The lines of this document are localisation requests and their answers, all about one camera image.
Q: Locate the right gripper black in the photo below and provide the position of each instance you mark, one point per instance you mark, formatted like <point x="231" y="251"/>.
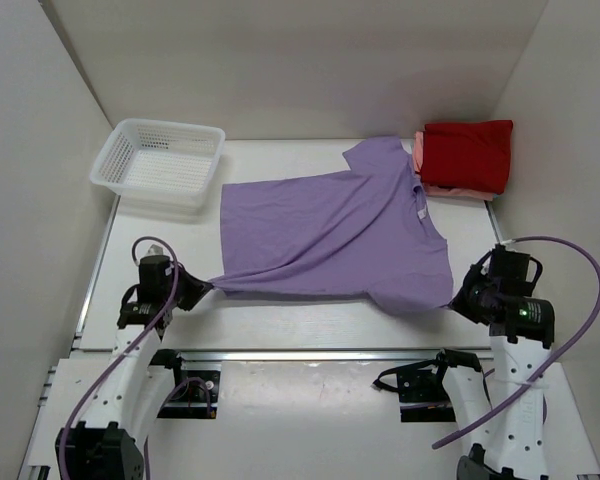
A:
<point x="466" y="300"/>

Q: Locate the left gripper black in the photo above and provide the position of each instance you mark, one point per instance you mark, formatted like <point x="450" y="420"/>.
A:
<point x="191" y="289"/>

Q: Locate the white plastic basket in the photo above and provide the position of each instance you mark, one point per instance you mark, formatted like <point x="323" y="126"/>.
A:
<point x="168" y="163"/>

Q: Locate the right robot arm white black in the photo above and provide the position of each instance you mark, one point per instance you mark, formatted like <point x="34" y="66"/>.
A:
<point x="499" y="414"/>

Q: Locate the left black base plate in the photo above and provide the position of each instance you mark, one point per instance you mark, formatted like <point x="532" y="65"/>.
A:
<point x="197" y="396"/>

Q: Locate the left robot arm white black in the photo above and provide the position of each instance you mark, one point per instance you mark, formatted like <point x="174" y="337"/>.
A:
<point x="106" y="433"/>

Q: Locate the red folded t shirt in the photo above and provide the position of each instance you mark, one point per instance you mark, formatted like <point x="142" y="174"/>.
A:
<point x="473" y="156"/>

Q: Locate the purple t shirt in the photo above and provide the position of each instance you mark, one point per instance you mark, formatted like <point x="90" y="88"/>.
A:
<point x="364" y="232"/>

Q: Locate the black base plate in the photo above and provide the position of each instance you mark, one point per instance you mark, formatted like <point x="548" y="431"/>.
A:
<point x="197" y="396"/>
<point x="422" y="398"/>

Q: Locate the pink folded t shirt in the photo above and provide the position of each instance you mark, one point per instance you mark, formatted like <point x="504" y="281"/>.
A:
<point x="436" y="191"/>

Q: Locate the aluminium rail frame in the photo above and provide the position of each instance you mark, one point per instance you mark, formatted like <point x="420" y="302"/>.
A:
<point x="295" y="376"/>

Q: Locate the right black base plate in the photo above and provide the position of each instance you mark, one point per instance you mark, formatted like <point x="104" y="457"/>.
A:
<point x="422" y="398"/>

